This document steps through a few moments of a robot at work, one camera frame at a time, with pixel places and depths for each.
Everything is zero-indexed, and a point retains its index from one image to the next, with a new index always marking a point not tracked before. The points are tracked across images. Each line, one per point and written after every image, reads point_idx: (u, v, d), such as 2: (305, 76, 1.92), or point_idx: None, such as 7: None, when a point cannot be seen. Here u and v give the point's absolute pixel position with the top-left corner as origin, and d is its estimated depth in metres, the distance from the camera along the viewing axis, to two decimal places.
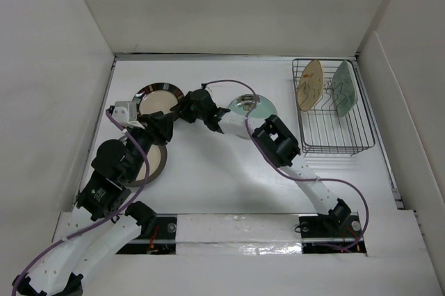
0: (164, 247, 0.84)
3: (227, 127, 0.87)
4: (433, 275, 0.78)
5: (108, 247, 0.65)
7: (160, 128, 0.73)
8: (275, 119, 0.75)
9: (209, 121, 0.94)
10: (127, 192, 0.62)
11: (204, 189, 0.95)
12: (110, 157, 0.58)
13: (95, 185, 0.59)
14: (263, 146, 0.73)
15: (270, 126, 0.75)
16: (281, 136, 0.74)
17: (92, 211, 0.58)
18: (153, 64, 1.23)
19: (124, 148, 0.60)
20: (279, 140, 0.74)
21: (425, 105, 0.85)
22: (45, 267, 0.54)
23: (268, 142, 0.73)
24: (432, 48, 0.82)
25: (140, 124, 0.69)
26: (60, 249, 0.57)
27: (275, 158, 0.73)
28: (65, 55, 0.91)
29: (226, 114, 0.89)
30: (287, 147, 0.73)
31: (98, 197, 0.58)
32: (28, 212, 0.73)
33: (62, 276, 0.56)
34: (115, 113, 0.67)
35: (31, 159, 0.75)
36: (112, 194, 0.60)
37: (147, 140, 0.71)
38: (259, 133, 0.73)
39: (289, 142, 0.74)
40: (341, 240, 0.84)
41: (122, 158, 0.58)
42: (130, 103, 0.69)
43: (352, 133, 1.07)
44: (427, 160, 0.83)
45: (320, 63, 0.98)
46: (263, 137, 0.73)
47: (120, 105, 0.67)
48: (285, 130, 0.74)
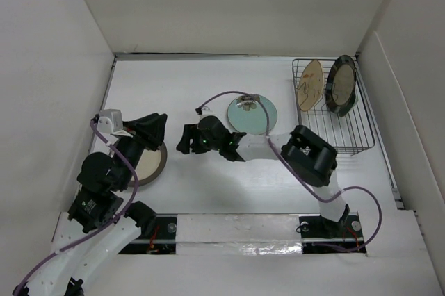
0: (164, 247, 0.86)
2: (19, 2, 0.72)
3: (250, 151, 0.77)
4: (433, 275, 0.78)
5: (107, 249, 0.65)
7: (148, 135, 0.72)
8: (304, 130, 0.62)
9: (224, 149, 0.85)
10: (119, 203, 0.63)
11: (204, 188, 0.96)
12: (96, 171, 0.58)
13: (85, 196, 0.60)
14: (296, 164, 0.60)
15: (299, 139, 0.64)
16: (313, 150, 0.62)
17: (83, 222, 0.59)
18: (153, 64, 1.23)
19: (111, 162, 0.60)
20: (319, 155, 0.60)
21: (426, 105, 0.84)
22: (42, 278, 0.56)
23: (302, 158, 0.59)
24: (434, 48, 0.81)
25: (128, 133, 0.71)
26: (53, 260, 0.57)
27: (313, 177, 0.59)
28: (65, 55, 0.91)
29: (243, 139, 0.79)
30: (329, 164, 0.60)
31: (88, 210, 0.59)
32: (30, 214, 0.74)
33: (60, 285, 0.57)
34: (101, 123, 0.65)
35: (31, 162, 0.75)
36: (102, 205, 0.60)
37: (136, 148, 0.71)
38: (292, 153, 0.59)
39: (326, 152, 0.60)
40: (341, 240, 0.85)
41: (108, 171, 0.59)
42: (115, 113, 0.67)
43: (352, 132, 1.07)
44: (427, 161, 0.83)
45: (320, 63, 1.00)
46: (296, 156, 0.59)
47: (105, 115, 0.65)
48: (318, 140, 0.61)
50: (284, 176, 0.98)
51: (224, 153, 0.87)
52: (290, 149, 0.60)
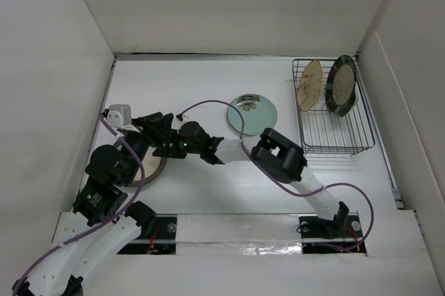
0: (164, 247, 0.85)
2: (19, 2, 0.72)
3: (224, 155, 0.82)
4: (433, 275, 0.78)
5: (107, 247, 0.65)
7: (156, 132, 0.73)
8: (272, 132, 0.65)
9: (205, 154, 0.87)
10: (123, 196, 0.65)
11: (203, 188, 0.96)
12: (104, 163, 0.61)
13: (90, 190, 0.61)
14: (266, 165, 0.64)
15: (268, 140, 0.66)
16: (281, 149, 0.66)
17: (88, 217, 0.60)
18: (153, 64, 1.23)
19: (118, 154, 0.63)
20: (287, 155, 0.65)
21: (427, 105, 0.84)
22: (44, 272, 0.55)
23: (272, 159, 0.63)
24: (434, 48, 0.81)
25: (136, 128, 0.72)
26: (56, 255, 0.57)
27: (282, 175, 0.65)
28: (65, 55, 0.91)
29: (220, 144, 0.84)
30: (297, 162, 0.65)
31: (94, 203, 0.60)
32: (30, 214, 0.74)
33: (61, 280, 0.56)
34: (110, 117, 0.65)
35: (31, 162, 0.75)
36: (108, 199, 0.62)
37: (142, 144, 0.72)
38: (261, 154, 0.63)
39: (293, 151, 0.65)
40: (341, 240, 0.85)
41: (115, 163, 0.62)
42: (124, 107, 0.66)
43: (352, 132, 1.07)
44: (427, 162, 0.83)
45: (320, 63, 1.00)
46: (265, 157, 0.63)
47: (115, 109, 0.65)
48: (286, 141, 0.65)
50: None
51: (205, 156, 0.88)
52: (259, 151, 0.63)
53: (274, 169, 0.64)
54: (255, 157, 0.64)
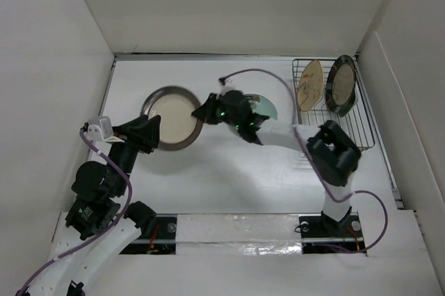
0: (164, 247, 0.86)
2: (19, 2, 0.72)
3: (268, 139, 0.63)
4: (433, 275, 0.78)
5: (107, 252, 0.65)
7: (143, 139, 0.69)
8: (334, 126, 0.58)
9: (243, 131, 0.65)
10: (115, 208, 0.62)
11: (203, 188, 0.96)
12: (90, 181, 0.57)
13: (82, 204, 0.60)
14: (320, 160, 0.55)
15: (326, 134, 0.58)
16: (338, 146, 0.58)
17: (81, 230, 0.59)
18: (153, 64, 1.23)
19: (104, 169, 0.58)
20: (344, 154, 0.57)
21: (427, 105, 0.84)
22: (42, 283, 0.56)
23: (328, 155, 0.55)
24: (434, 47, 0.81)
25: (120, 138, 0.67)
26: (52, 267, 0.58)
27: (334, 176, 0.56)
28: (65, 55, 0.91)
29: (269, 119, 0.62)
30: (353, 164, 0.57)
31: (85, 217, 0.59)
32: (30, 214, 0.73)
33: (60, 290, 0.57)
34: (90, 131, 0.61)
35: (31, 162, 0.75)
36: (99, 212, 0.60)
37: (130, 152, 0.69)
38: (318, 146, 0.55)
39: (351, 153, 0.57)
40: (341, 240, 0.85)
41: (101, 180, 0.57)
42: (103, 119, 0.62)
43: (352, 132, 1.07)
44: (428, 162, 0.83)
45: (320, 63, 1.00)
46: (322, 151, 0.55)
47: (93, 123, 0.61)
48: (345, 140, 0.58)
50: (285, 176, 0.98)
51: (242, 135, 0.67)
52: (317, 143, 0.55)
53: (329, 166, 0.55)
54: (310, 148, 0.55)
